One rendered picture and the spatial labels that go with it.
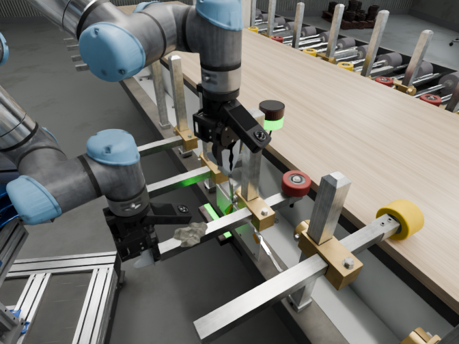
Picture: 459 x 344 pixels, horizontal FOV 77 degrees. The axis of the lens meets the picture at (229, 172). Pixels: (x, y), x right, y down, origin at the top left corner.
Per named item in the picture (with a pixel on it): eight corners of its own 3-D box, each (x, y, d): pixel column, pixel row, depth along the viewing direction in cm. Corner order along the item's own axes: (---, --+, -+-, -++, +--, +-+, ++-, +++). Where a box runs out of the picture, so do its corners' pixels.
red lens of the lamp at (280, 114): (268, 123, 64) (268, 114, 63) (253, 111, 68) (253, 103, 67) (289, 116, 66) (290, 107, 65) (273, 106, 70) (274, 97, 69)
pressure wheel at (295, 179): (289, 220, 83) (294, 190, 76) (272, 203, 89) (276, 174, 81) (310, 209, 86) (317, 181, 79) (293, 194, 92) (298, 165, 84)
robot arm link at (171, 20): (110, 7, 45) (171, 12, 42) (149, -4, 54) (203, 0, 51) (122, 58, 50) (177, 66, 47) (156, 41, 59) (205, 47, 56)
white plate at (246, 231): (257, 261, 83) (259, 240, 77) (216, 205, 101) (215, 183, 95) (259, 261, 84) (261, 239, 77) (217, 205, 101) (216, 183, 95)
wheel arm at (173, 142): (117, 166, 105) (114, 157, 103) (115, 162, 108) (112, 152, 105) (221, 135, 122) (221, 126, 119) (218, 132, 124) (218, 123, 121)
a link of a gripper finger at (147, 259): (135, 271, 68) (127, 248, 62) (160, 261, 71) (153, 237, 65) (139, 282, 66) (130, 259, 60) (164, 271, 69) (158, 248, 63)
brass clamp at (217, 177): (214, 185, 95) (214, 174, 92) (197, 164, 104) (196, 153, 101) (230, 180, 97) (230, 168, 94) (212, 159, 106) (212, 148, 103)
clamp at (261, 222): (258, 233, 77) (259, 220, 73) (233, 201, 86) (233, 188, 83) (275, 224, 79) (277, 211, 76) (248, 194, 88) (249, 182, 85)
